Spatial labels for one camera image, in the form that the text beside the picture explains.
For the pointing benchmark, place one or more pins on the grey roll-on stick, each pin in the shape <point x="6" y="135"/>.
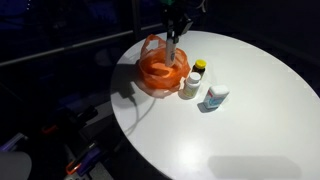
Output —
<point x="170" y="55"/>

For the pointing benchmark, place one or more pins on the metal handrail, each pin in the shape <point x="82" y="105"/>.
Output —
<point x="66" y="48"/>

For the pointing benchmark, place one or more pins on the dark bottle with yellow cap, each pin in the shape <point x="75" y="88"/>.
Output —
<point x="200" y="65"/>

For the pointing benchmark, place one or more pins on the grey rounded object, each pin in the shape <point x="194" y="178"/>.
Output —
<point x="15" y="166"/>

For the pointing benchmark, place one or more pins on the orange plastic bag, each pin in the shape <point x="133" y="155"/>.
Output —
<point x="156" y="73"/>

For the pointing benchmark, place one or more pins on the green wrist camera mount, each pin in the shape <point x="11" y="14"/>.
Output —
<point x="166" y="2"/>

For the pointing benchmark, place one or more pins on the white pill bottle yellow label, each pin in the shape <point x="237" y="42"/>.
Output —
<point x="192" y="85"/>

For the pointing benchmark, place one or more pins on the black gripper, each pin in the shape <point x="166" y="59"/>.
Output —
<point x="178" y="15"/>

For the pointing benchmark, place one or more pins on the white bottle with blue label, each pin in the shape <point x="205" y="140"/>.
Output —
<point x="216" y="96"/>

